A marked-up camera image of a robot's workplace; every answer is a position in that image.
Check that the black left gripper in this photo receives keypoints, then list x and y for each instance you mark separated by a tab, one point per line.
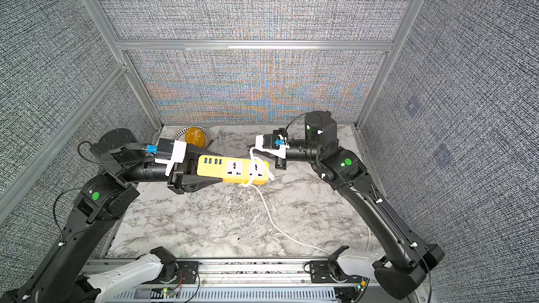
183	180

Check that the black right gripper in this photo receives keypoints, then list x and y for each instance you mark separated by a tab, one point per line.
283	165

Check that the orange power strip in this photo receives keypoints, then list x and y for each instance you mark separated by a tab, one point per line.
233	170

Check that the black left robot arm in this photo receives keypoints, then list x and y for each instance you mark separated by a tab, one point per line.
100	203

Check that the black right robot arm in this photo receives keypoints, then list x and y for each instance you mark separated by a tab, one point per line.
408	258

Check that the yellow mesh bagged fruit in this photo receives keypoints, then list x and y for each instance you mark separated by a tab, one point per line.
195	136

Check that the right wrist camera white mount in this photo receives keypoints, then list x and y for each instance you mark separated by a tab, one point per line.
273	146

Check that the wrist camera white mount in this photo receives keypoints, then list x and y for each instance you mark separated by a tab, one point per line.
167	152
273	146

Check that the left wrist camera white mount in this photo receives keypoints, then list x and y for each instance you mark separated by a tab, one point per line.
167	152

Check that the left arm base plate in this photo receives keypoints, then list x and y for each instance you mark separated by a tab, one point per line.
173	270

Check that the aluminium front rail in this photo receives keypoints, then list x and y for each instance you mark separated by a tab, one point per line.
258	271

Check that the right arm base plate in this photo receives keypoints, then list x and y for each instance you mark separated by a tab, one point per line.
329	271

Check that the white slotted cable duct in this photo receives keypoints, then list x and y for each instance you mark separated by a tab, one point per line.
223	294

